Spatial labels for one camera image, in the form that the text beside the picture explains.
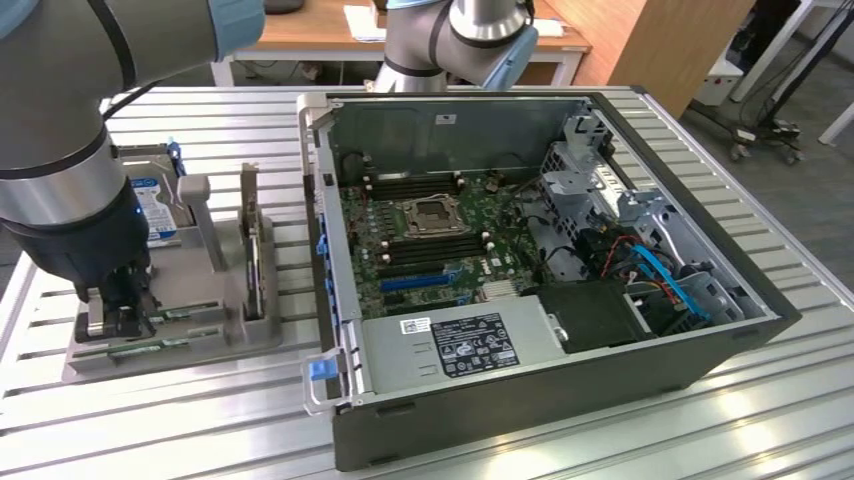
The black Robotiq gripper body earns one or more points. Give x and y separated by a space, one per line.
86 245

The green RAM stick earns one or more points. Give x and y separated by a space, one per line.
180 315
153 345

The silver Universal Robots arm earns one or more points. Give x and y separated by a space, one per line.
53 75

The RAM slot black latches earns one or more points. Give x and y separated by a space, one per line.
436 249
413 182
433 238

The RAM slot white latches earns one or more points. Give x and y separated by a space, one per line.
413 177
435 243
440 255

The grey parts rack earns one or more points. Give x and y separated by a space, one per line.
200 300

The hard disk blue label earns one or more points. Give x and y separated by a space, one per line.
160 210

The graphics card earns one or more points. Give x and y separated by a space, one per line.
252 250

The blue disk caddy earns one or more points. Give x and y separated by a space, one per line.
174 157

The blue card retainer clip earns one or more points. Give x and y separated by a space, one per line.
318 240
329 289

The blue case release latch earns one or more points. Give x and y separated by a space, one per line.
320 371

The silver power supply unit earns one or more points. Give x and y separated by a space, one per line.
393 360

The long black expansion slot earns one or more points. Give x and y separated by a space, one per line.
407 272

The blue expansion slot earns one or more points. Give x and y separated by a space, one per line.
413 282

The metal CPU socket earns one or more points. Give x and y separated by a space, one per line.
429 215

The silver chipset heatsink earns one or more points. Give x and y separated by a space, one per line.
500 291

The black rounded desk device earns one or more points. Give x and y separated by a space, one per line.
282 6

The green motherboard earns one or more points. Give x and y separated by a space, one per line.
496 220

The white paper stack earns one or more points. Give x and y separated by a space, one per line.
362 22

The black open PC case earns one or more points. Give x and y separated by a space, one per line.
533 425

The black fan shroud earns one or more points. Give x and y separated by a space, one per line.
587 315

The silver metal disk bay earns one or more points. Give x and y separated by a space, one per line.
573 192

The small white item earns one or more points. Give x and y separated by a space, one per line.
552 27

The wooden cabinet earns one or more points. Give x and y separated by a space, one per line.
653 50

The white box red button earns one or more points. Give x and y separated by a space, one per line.
720 80

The black wheeled stand base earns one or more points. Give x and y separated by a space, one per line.
767 132

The wooden desk white frame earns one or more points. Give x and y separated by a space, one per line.
320 30

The white table frame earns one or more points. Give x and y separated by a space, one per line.
773 50

